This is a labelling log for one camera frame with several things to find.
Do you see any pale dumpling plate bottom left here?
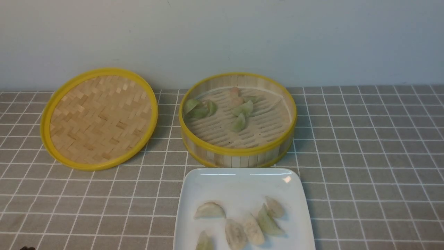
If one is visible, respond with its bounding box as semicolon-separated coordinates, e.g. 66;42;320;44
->
195;231;214;250

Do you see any pale dumpling plate centre left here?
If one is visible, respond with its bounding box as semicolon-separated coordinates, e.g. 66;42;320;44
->
225;218;248;250

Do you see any pink shrimp dumpling back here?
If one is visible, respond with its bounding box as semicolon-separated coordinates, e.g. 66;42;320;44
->
229;87;240;98

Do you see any green dumpling front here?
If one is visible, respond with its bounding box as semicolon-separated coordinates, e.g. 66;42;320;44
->
231;113;246;133

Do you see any green dumpling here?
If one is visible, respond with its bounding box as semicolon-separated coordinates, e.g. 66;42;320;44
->
183;99;202;115
206;100;217;117
189;107;209;119
231;113;246;133
232;100;254;117

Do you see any white square plate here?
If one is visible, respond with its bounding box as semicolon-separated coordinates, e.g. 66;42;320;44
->
173;168;316;250

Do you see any yellow-rimmed bamboo steamer basket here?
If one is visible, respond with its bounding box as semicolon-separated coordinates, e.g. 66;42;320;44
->
179;73;298;168

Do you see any dark object bottom left corner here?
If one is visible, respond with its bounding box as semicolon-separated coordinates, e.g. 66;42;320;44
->
20;246;35;250

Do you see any white mesh steamer liner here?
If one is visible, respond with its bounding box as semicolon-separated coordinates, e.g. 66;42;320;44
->
184;87;293;149

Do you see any pale dumpling plate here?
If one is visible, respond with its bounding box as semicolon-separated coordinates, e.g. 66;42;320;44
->
242;212;265;246
225;218;248;250
265;196;284;218
195;231;214;250
194;201;226;219

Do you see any pale dumpling plate far right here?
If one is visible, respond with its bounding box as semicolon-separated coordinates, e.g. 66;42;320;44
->
265;196;284;218

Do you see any pink shrimp dumpling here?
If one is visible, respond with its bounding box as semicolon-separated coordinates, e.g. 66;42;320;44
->
229;87;240;98
231;97;244;109

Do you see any pink shrimp dumpling front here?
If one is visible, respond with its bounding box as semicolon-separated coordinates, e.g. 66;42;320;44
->
231;97;244;109

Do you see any greenish dumpling plate right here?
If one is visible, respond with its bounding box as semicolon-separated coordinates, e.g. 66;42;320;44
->
257;203;285;236

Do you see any yellow-rimmed bamboo steamer lid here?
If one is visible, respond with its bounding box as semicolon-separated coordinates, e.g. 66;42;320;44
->
40;68;159;171

